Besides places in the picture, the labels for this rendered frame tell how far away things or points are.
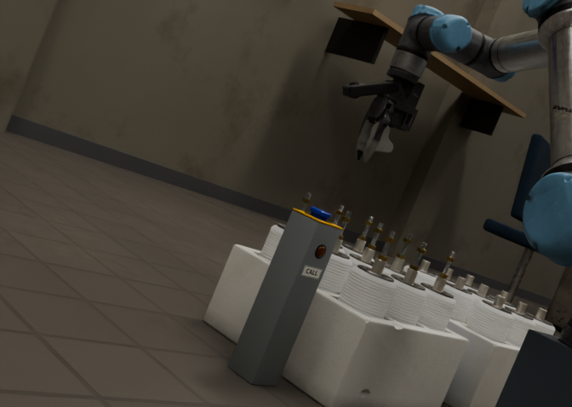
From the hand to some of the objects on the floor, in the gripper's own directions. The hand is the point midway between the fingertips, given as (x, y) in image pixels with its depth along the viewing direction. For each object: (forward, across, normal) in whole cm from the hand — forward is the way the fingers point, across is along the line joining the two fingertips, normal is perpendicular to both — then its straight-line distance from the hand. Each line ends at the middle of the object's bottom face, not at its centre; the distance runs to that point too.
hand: (361, 154), depth 176 cm
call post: (+46, -30, +17) cm, 58 cm away
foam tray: (+46, -11, -6) cm, 48 cm away
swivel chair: (+46, +191, -203) cm, 283 cm away
